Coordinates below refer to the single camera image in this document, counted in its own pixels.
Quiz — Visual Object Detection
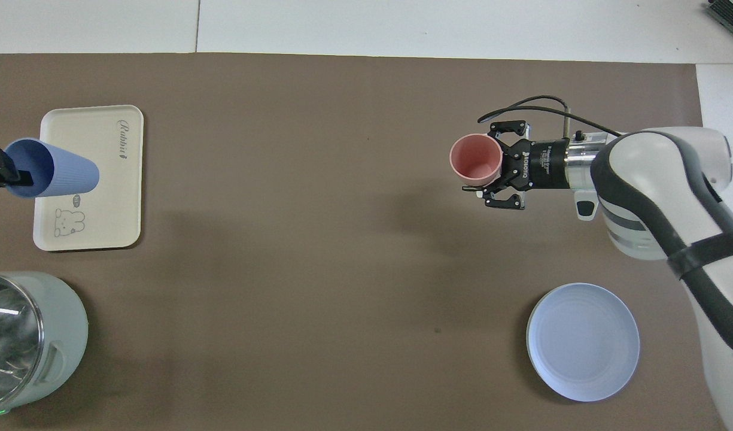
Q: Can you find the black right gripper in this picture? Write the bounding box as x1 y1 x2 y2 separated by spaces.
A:
461 120 573 211

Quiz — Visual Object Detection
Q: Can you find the pink cup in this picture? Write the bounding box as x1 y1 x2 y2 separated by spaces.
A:
449 133 504 187

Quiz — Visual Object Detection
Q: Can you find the blue ribbed cup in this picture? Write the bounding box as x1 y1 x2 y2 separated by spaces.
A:
4 137 101 199

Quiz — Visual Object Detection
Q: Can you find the cream rabbit print tray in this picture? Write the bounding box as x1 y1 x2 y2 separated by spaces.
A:
32 104 145 251

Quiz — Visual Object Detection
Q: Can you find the pale green cooking pot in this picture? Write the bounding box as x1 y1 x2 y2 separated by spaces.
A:
0 271 90 419

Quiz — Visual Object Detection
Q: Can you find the glass pot lid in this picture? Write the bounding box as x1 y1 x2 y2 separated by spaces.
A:
0 274 46 409

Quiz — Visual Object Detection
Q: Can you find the blue plate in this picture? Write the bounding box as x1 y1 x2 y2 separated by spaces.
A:
525 282 641 403

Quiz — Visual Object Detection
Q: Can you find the brown table mat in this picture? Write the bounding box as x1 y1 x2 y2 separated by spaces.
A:
0 52 725 431

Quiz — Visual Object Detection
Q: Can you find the grey ribbed device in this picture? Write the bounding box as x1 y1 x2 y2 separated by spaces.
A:
704 0 733 38

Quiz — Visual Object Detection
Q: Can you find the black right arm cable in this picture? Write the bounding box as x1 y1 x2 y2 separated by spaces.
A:
477 95 625 138

